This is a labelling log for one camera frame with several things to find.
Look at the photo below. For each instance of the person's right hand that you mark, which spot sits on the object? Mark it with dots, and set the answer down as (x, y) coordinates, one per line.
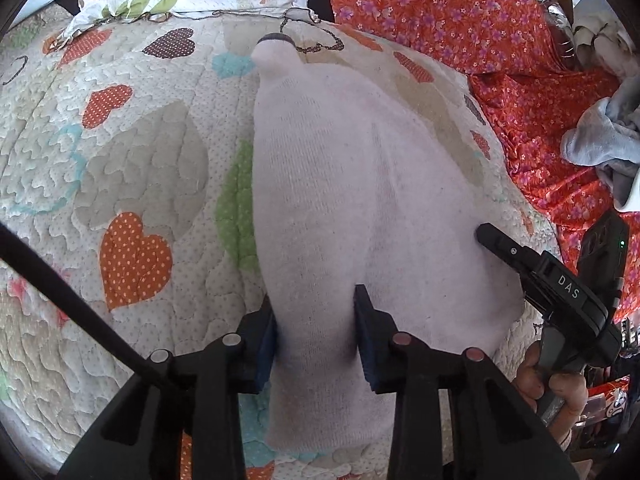
(570, 395)

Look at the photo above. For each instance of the grey cloth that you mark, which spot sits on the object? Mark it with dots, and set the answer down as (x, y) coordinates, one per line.
(595, 135)

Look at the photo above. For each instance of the heart patterned quilt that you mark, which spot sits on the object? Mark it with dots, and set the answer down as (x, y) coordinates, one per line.
(125, 160)

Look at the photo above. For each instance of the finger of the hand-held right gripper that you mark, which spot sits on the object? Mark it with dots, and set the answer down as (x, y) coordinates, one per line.
(505, 250)

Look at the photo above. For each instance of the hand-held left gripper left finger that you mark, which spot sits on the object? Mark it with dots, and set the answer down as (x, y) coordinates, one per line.
(266, 355)

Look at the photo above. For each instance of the crinkled silver foil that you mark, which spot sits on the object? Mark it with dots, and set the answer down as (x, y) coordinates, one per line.
(560, 25)

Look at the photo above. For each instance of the beige cloth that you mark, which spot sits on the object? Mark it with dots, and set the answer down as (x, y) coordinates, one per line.
(600, 40)

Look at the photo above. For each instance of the orange floral cloth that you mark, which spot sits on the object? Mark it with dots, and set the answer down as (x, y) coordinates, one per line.
(450, 10)

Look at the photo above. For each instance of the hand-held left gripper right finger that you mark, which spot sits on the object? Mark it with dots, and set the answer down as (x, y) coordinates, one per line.
(367, 355)

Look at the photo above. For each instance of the red printed bag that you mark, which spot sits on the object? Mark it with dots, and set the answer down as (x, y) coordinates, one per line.
(607, 395)

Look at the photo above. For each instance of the white floral sweater grey trim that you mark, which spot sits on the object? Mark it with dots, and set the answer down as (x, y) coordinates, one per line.
(350, 185)

